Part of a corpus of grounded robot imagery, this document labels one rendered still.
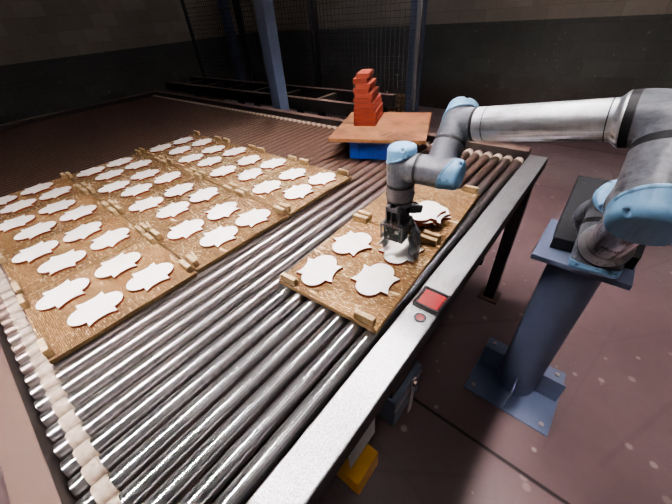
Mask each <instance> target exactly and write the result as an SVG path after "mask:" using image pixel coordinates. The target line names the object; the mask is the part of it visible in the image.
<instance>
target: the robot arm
mask: <svg viewBox="0 0 672 504"><path fill-rule="evenodd" d="M467 141H514V142H609V143H611V145H612V146H613V147H614V148H628V149H629V150H628V152H627V155H626V158H625V161H624V163H623V166H622V169H621V171H620V174H619V177H618V179H616V180H612V181H609V182H607V183H605V184H603V185H602V186H601V187H599V188H598V189H597V190H596V191H595V193H594V195H593V197H592V198H591V199H590V200H587V201H585V202H584V203H582V204H581V205H580V206H579V207H578V208H577V209H576V210H575V212H574V213H573V216H572V219H571V224H572V228H573V230H574V232H575V233H576V234H577V235H578V236H577V239H576V241H575V244H574V247H573V250H572V252H571V255H570V256H569V261H568V265H569V267H571V268H573V269H576V270H579V271H582V272H586V273H589V274H593V275H597V276H601V277H606V278H611V279H617V278H619V277H620V275H621V273H622V272H623V267H624V265H625V263H626V262H628V261H629V260H630V259H631V258H632V257H633V256H634V254H635V252H636V250H637V246H639V245H647V246H666V245H672V89H668V88H648V89H634V90H631V91H629V92H628V93H627V94H625V95H624V96H622V97H612V98H598V99H584V100H569V101H555V102H540V103H526V104H511V105H497V106H483V107H479V104H478V103H477V102H476V101H475V100H474V99H472V98H466V97H463V96H462V97H456V98H454V99H453V100H451V101H450V103H449V104H448V107H447V109H446V111H445V113H444V114H443V116H442V121H441V124H440V126H439V129H438V132H437V134H436V137H435V139H434V142H433V144H432V147H431V149H430V152H429V154H422V153H417V152H418V150H417V145H416V144H415V143H413V142H411V141H397V142H394V143H392V144H391V145H389V147H388V149H387V161H386V164H387V184H386V198H387V206H386V207H385V219H384V220H383V221H382V222H381V223H380V238H382V239H381V240H380V242H379V243H378V245H380V244H382V246H383V248H384V247H385V246H386V245H387V244H388V243H389V242H388V241H389V240H391V241H394V242H397V243H400V244H402V243H403V242H404V241H405V240H406V239H407V240H408V243H409V248H408V254H409V255H410V256H411V255H413V254H414V256H415V259H418V257H419V253H420V243H421V233H420V230H419V228H418V226H417V224H416V222H414V221H415V220H414V218H413V216H412V215H409V214H410V213H421V212H422V209H423V205H420V204H418V203H417V202H413V197H414V194H415V191H414V185H415V184H419V185H424V186H429V187H434V188H436V189H446V190H456V189H458V188H459V187H460V185H461V183H462V181H463V179H464V174H465V171H466V162H465V161H464V160H462V159H460V158H461V156H462V153H463V151H464V148H465V145H466V143H467ZM383 225H384V231H383V232H382V226H383ZM408 232H410V235H408ZM407 235H408V237H407Z"/></svg>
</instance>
